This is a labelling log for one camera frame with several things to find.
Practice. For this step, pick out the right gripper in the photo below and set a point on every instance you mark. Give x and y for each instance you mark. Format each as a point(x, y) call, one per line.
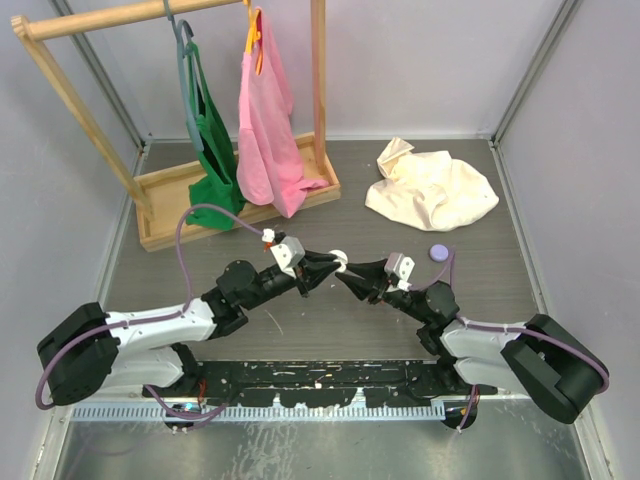
point(371, 273)

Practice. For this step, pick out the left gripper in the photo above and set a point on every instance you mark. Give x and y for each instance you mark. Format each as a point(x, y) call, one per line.
point(313, 272)

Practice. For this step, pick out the white earbud case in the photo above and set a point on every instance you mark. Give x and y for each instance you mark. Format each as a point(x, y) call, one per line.
point(341, 258)

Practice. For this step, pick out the lilac earbud case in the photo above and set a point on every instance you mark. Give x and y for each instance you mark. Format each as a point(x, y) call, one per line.
point(439, 253)

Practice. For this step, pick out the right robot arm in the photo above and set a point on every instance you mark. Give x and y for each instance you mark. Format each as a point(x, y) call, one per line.
point(538, 358)

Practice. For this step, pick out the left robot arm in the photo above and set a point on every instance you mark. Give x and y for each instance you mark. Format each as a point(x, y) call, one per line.
point(93, 350)

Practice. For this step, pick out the pink t-shirt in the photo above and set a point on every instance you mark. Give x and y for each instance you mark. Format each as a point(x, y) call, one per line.
point(270, 167)

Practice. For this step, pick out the cream satin cloth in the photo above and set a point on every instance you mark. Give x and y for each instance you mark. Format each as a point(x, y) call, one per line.
point(429, 191)

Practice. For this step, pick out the wooden clothes rack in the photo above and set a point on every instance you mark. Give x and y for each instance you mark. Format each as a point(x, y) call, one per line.
point(161, 197)

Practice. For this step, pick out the green t-shirt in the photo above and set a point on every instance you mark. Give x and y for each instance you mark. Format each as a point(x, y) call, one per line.
point(219, 186)

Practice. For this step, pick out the orange yellow hanger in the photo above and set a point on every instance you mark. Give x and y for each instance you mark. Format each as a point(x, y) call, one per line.
point(253, 44)

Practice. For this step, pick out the grey blue hanger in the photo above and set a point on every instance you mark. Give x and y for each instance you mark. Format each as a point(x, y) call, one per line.
point(183, 36)

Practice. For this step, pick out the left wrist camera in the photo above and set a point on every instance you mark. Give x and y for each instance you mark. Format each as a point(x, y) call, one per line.
point(288, 253)

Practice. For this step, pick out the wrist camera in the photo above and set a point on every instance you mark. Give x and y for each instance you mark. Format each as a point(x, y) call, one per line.
point(288, 253)
point(398, 269)

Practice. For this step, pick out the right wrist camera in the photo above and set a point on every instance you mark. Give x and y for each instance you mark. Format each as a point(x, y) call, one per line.
point(398, 269)

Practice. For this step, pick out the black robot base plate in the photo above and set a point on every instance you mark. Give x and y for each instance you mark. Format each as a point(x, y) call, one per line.
point(207, 388)

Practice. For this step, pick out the slotted cable duct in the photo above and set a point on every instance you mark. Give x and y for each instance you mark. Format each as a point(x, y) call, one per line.
point(356, 411)

